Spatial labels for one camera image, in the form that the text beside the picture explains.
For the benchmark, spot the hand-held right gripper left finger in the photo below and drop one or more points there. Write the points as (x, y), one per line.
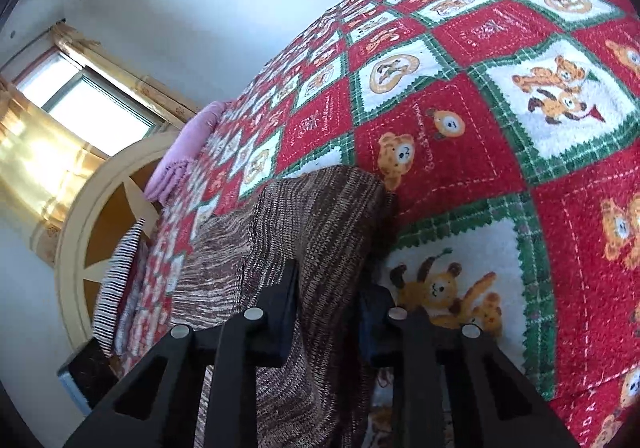
(280, 313)

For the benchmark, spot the red checked printed blanket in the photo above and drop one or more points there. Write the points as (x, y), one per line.
(450, 128)

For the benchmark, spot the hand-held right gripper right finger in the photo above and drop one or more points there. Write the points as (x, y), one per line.
(372, 328)

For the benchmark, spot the cream wooden headboard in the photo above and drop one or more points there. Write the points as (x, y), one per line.
(75, 238)

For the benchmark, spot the yellow patterned curtain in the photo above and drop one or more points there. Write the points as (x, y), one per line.
(135, 73)
(40, 163)

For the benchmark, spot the pink folded blanket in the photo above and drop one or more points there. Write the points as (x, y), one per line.
(185, 148)

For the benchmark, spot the brown knitted sweater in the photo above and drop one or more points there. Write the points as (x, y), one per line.
(320, 218)

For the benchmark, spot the black white striped pillow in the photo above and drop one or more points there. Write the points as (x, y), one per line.
(117, 278)

